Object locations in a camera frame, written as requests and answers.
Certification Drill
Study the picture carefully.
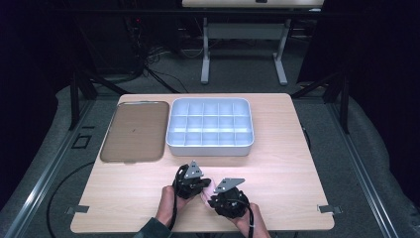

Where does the black floor cable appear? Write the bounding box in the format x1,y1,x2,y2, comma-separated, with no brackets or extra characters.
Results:
46,161,97,238

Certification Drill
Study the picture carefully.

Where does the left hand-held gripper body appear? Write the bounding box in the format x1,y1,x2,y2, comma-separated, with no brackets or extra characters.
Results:
171,160,204,200

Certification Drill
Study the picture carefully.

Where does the grey tape piece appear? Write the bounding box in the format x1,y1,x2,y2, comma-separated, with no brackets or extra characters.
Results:
64,204,90,215
316,203,344,215

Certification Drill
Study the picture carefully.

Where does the grey metal floor rail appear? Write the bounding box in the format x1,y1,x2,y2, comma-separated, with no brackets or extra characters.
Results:
325,102,401,238
2,98,97,238

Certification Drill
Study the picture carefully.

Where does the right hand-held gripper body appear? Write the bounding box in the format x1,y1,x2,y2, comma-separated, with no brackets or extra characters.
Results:
212,177,251,220

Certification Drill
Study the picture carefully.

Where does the black metal stand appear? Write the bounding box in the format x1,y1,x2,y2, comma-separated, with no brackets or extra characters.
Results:
66,64,131,132
290,69,352,135

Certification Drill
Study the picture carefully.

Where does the white compartment storage box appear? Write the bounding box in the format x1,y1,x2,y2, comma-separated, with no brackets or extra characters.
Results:
165,96,256,158

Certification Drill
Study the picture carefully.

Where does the desk with white legs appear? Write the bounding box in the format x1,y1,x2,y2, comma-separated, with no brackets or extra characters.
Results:
180,0,327,86

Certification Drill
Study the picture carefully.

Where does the person's right hand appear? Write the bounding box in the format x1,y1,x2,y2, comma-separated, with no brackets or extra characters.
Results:
230,202,271,238

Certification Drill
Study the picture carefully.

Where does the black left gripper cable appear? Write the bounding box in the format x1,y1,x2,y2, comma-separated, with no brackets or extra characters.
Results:
167,164,190,232

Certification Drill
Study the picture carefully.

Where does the brown translucent box lid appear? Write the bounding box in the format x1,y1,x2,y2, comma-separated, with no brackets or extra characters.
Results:
99,100,170,164

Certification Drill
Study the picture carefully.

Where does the bundle of black cables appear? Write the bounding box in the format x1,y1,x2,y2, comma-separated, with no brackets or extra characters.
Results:
124,15,190,95

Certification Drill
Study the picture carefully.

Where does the person's left hand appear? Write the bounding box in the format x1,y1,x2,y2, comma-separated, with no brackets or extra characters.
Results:
155,184,188,228

